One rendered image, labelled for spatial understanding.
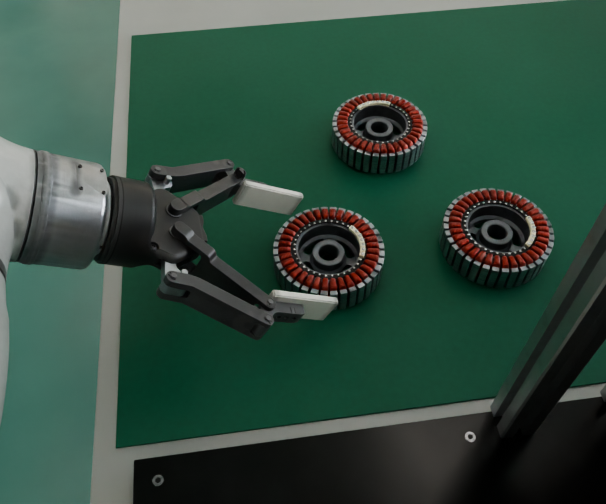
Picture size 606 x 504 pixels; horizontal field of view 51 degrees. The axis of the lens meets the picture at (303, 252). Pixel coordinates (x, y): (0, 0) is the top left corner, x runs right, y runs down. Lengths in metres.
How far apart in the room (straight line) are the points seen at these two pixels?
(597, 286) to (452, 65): 0.59
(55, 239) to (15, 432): 1.03
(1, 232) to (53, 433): 1.03
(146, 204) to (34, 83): 1.75
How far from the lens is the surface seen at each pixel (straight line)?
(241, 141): 0.80
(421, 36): 0.98
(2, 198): 0.49
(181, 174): 0.62
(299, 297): 0.57
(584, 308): 0.41
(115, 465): 0.59
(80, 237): 0.51
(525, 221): 0.70
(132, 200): 0.53
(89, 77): 2.23
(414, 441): 0.56
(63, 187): 0.51
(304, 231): 0.66
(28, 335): 1.62
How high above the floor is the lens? 1.29
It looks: 53 degrees down
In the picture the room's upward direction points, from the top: straight up
